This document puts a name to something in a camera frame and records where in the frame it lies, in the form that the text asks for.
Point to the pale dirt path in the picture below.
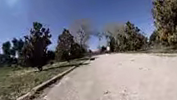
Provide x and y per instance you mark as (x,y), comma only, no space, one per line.
(121,81)

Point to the row of trees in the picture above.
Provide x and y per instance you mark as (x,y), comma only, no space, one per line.
(37,47)

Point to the stone kerb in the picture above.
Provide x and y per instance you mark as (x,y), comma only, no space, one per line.
(35,89)

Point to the grass field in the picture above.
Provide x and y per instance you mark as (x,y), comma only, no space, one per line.
(7,81)

